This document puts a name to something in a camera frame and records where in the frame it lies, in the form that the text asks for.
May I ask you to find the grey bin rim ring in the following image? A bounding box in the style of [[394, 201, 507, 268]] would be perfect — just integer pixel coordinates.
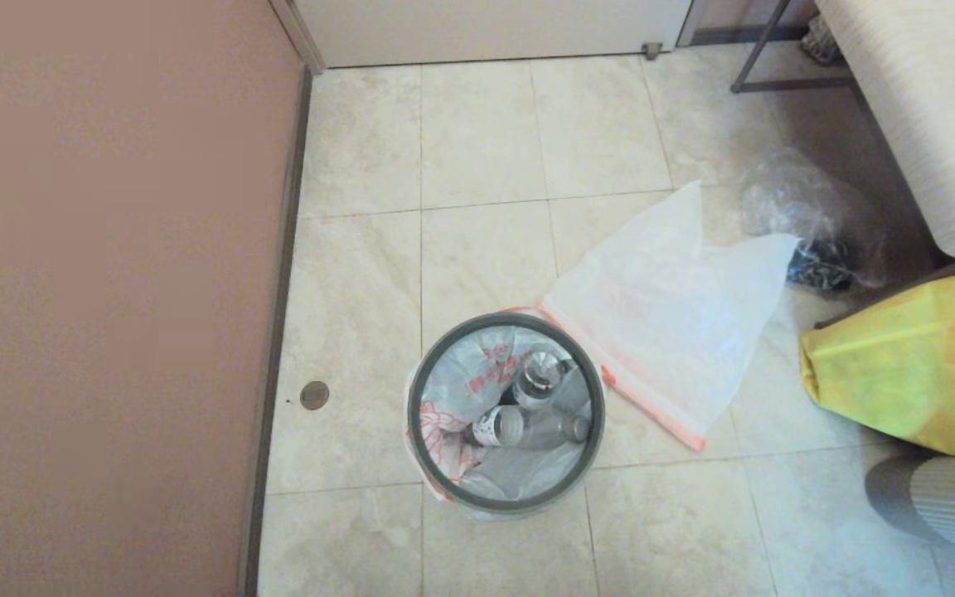
[[407, 312, 607, 512]]

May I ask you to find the black crumpled item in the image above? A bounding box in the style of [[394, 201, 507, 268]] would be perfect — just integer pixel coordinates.
[[786, 239, 856, 293]]

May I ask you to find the dark metal table frame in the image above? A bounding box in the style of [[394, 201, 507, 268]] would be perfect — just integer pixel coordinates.
[[730, 0, 860, 94]]

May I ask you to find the grey cloth bundle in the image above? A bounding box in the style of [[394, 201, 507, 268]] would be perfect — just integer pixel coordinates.
[[801, 12, 843, 66]]

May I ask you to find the white pink-drawstring trash bag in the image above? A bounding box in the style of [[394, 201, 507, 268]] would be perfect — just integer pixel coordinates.
[[540, 181, 800, 453]]

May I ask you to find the crumpled clear plastic bag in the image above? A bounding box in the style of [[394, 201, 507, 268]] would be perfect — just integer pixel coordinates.
[[739, 149, 889, 291]]

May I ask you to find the white ribbed table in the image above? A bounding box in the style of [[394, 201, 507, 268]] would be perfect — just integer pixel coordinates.
[[813, 0, 955, 258]]

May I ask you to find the clear plastic bottle white label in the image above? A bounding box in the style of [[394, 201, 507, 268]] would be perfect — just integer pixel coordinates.
[[464, 404, 593, 451]]

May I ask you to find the black round trash bin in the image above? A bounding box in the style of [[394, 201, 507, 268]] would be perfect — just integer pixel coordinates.
[[407, 312, 607, 522]]

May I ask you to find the white red-printed trash bag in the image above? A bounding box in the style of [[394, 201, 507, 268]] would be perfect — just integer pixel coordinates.
[[403, 310, 603, 522]]

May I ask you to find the white door frame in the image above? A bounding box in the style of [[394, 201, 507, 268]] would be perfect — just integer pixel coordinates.
[[269, 0, 327, 75]]

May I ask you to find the white door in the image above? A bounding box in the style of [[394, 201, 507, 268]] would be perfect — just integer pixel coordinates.
[[291, 0, 694, 69]]

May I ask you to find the clear plastic bottle dark label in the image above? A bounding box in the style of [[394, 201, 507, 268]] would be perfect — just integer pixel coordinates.
[[511, 348, 579, 413]]

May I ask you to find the yellow fabric bag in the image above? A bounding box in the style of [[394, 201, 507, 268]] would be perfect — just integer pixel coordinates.
[[801, 264, 955, 457]]

